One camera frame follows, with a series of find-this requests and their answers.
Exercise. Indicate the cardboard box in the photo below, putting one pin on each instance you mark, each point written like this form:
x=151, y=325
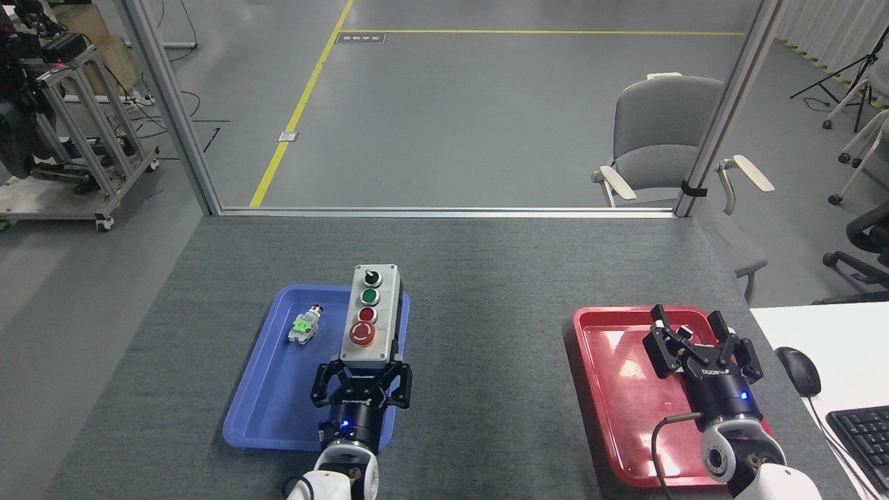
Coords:
x=114, y=59

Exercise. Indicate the black keyboard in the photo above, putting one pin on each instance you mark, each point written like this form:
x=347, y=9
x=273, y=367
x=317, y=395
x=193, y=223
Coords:
x=865, y=444

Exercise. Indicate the black office chair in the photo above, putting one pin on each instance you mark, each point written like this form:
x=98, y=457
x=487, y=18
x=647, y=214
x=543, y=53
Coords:
x=868, y=229

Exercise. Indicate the dark floor label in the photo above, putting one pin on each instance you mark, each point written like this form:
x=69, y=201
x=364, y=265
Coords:
x=361, y=38

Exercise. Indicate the silver aluminium post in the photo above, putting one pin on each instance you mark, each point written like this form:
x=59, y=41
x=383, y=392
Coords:
x=173, y=111
x=726, y=111

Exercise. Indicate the grey control box with buttons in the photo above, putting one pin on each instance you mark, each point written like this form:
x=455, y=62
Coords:
x=385, y=305

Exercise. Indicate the white curtain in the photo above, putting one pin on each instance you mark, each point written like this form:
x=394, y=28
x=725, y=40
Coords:
x=833, y=28

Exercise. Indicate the grey armchair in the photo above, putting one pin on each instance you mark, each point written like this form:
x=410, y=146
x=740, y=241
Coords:
x=656, y=132

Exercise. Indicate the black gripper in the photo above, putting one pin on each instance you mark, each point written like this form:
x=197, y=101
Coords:
x=722, y=396
x=354, y=420

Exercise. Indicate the white wheeled chair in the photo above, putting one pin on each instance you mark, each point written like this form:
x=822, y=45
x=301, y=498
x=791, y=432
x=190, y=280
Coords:
x=868, y=139
x=853, y=94

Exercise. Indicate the red-capped push button switch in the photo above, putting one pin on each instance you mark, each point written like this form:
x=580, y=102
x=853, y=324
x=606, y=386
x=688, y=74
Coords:
x=304, y=326

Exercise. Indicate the black clip on post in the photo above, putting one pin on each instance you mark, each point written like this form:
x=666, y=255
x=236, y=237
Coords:
x=693, y=188

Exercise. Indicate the red plastic tray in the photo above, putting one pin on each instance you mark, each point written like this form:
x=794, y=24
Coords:
x=625, y=403

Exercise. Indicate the aluminium frame cart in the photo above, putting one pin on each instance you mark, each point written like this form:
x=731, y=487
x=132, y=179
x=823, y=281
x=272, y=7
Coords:
x=104, y=167

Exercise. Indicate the black tripod stand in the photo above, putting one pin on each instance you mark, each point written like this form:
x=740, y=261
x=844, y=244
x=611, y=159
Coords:
x=865, y=66

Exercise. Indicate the silver floor socket cover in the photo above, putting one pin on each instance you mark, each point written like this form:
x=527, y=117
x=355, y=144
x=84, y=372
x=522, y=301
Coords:
x=288, y=137

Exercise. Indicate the black knob selector switch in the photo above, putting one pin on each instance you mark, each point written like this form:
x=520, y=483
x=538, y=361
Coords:
x=683, y=332

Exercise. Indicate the black computer mouse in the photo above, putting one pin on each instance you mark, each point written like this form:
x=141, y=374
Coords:
x=799, y=370

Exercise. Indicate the blue plastic tray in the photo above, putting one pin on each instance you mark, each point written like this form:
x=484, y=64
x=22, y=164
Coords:
x=278, y=396

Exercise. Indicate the white desk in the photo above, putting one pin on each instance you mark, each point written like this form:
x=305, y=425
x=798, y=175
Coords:
x=840, y=347

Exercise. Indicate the black machine on cart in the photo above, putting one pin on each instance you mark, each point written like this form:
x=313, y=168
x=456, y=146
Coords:
x=14, y=132

